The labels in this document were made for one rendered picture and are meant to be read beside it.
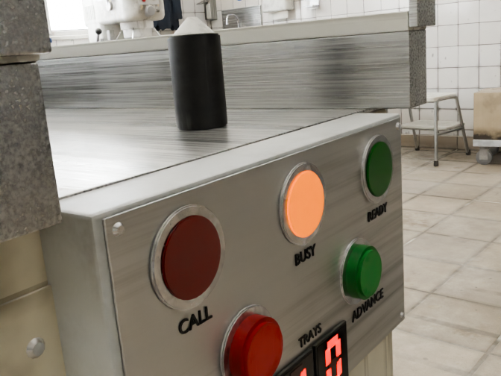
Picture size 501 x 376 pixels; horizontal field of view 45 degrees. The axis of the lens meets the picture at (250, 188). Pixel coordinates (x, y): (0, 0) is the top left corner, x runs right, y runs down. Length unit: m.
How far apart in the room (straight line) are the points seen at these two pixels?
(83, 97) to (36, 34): 0.43
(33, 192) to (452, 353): 1.72
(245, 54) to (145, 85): 0.11
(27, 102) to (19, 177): 0.02
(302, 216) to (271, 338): 0.06
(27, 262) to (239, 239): 0.08
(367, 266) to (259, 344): 0.10
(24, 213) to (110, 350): 0.06
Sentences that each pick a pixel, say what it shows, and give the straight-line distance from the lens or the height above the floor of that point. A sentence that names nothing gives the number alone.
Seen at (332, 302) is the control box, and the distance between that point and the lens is 0.33.
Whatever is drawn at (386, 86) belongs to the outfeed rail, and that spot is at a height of 0.85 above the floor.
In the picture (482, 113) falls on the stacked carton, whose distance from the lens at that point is 4.14.
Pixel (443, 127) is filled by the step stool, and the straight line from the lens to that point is 4.34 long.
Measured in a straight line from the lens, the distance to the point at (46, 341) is 0.24.
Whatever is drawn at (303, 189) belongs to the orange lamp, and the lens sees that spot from 0.29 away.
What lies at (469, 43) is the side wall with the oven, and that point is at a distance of 4.66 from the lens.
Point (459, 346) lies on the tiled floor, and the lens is 1.89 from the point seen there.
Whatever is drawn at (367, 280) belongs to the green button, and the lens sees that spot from 0.34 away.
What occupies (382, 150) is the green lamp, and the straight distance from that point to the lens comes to 0.36.
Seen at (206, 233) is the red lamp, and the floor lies 0.82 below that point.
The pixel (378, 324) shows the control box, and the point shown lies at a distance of 0.39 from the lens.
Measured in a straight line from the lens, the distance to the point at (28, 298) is 0.23.
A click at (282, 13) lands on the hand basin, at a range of 5.38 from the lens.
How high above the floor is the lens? 0.89
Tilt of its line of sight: 13 degrees down
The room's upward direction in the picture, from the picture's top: 5 degrees counter-clockwise
